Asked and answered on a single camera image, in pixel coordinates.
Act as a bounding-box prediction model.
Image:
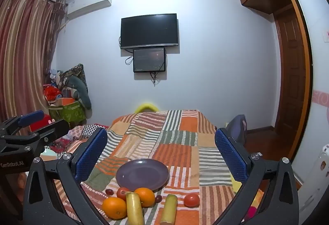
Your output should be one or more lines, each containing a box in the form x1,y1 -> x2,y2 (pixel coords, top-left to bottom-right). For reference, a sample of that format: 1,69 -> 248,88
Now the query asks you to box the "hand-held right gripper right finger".
214,128 -> 300,225

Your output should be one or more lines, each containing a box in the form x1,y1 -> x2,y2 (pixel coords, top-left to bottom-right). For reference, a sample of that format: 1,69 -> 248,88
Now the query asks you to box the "small black monitor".
133,47 -> 166,73

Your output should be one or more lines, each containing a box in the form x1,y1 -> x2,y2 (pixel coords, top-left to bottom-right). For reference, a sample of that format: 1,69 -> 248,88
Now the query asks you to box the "red box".
29,114 -> 53,133

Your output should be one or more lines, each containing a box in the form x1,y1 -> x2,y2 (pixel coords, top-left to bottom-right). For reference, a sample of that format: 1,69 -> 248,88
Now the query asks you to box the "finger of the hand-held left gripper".
30,119 -> 71,150
0,110 -> 44,138

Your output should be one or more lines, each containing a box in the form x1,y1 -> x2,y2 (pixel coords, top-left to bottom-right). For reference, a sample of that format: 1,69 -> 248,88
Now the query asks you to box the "wooden door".
272,6 -> 310,139

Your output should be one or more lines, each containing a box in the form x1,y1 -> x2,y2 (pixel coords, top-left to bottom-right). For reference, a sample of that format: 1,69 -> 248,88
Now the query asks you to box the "white air conditioner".
66,0 -> 113,19

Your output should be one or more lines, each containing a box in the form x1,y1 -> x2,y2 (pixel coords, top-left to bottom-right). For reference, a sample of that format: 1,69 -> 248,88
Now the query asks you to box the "striped patchwork blanket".
54,110 -> 238,225

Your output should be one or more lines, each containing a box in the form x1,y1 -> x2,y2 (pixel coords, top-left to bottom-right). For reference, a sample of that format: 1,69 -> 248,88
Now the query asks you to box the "green storage box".
48,100 -> 86,123

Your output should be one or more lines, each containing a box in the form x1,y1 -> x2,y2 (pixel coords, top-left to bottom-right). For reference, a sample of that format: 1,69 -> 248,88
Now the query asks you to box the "large orange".
134,187 -> 156,207
102,197 -> 128,220

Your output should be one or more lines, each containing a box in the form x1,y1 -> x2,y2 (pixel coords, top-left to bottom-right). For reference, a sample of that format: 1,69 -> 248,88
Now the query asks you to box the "checkered cloth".
53,124 -> 109,160

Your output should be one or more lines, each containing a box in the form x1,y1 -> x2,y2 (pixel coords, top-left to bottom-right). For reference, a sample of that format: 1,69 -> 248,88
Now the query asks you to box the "white wardrobe sliding door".
284,0 -> 329,184

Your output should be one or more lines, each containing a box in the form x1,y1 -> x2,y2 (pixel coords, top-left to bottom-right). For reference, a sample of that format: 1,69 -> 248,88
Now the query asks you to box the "grey-green pillow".
68,75 -> 92,110

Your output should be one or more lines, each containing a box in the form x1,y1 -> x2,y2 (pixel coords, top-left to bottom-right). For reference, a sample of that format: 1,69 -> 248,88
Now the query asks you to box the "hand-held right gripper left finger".
23,128 -> 108,225

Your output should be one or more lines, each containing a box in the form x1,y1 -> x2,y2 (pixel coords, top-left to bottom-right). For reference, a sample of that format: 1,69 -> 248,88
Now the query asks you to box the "purple plate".
116,159 -> 170,191

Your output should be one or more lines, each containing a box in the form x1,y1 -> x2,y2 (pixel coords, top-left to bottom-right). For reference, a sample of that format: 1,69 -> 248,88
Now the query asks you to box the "yellow banana piece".
126,192 -> 144,225
160,194 -> 178,224

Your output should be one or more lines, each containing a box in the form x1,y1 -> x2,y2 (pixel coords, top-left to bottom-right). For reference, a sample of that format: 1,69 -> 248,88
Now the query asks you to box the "yellow round object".
134,102 -> 159,114

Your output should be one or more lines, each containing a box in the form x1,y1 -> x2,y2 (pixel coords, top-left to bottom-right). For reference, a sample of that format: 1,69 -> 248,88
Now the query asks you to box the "striped red curtain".
0,0 -> 65,124

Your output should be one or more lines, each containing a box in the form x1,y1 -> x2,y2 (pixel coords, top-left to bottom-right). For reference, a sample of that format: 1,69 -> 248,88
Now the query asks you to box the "yellow blanket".
230,174 -> 242,193

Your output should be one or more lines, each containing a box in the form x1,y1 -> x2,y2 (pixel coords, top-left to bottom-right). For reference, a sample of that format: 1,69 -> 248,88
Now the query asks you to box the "red plastic bag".
43,85 -> 62,102

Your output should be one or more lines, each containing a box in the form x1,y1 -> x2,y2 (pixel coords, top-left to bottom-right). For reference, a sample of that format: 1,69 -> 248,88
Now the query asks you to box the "dark patterned pillow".
60,64 -> 88,92

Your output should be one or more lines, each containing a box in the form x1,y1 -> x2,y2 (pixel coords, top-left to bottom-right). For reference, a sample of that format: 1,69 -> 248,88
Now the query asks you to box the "white appliance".
298,145 -> 329,216

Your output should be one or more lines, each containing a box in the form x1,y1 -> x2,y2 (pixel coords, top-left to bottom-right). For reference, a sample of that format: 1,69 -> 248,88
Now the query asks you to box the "red tomato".
183,193 -> 200,207
116,187 -> 130,201

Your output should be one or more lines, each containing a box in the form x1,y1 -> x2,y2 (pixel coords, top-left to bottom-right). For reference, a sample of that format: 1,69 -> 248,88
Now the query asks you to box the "wall-mounted black television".
121,13 -> 179,50

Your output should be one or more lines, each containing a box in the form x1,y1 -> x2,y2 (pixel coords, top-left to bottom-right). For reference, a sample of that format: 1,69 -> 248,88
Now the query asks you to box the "blue bag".
226,114 -> 248,144

